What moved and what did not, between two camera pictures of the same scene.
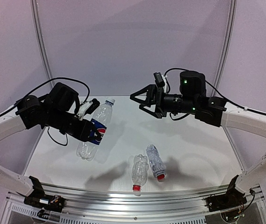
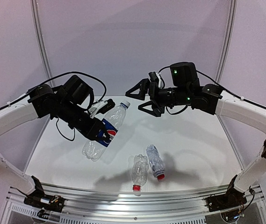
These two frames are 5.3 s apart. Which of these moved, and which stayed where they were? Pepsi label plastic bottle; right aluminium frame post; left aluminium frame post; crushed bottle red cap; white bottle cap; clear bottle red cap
Moved: white bottle cap; Pepsi label plastic bottle
Stayed: clear bottle red cap; left aluminium frame post; crushed bottle red cap; right aluminium frame post
